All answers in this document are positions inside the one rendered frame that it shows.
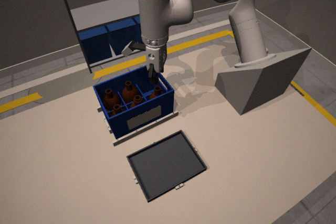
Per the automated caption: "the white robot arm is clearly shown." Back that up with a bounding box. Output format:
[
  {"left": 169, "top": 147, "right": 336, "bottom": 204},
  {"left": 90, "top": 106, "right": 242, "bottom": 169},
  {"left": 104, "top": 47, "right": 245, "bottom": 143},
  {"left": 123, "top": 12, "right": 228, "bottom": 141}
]
[{"left": 122, "top": 0, "right": 276, "bottom": 68}]

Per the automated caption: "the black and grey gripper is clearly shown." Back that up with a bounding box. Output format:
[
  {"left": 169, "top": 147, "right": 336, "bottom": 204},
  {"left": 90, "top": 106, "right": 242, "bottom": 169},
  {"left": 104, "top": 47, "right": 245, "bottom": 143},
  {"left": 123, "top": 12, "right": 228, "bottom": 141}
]
[{"left": 145, "top": 43, "right": 167, "bottom": 85}]

